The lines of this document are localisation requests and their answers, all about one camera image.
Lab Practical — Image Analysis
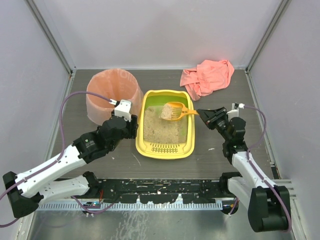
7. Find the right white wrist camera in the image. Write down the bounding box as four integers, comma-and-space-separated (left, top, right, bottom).
227, 103, 245, 119

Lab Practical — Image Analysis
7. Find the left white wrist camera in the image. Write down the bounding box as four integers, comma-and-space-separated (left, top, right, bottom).
110, 99, 132, 122

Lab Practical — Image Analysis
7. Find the yellow green litter box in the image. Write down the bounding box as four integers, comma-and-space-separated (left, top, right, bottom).
135, 89, 195, 160

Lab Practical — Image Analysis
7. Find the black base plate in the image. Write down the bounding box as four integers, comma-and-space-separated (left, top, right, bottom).
71, 177, 248, 205

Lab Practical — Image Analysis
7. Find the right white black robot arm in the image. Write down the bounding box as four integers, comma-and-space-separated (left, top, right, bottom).
197, 103, 292, 233

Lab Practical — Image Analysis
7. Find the orange litter scoop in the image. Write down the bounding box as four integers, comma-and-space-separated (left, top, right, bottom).
160, 102, 199, 121

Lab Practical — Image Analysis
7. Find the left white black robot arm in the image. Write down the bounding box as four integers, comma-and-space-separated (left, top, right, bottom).
2, 114, 139, 219

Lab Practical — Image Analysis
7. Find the bin with pink liner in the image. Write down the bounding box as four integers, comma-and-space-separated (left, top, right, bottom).
86, 68, 144, 125

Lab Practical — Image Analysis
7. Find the white slotted cable duct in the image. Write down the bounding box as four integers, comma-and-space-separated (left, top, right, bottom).
37, 200, 223, 211

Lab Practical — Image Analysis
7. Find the pink cloth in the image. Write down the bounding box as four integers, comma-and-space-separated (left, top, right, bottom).
179, 60, 235, 101

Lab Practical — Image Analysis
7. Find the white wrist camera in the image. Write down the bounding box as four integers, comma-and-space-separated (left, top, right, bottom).
110, 99, 132, 122
227, 103, 245, 119

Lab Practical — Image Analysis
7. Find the cat litter sand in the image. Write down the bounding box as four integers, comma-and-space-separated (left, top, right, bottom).
143, 105, 188, 144

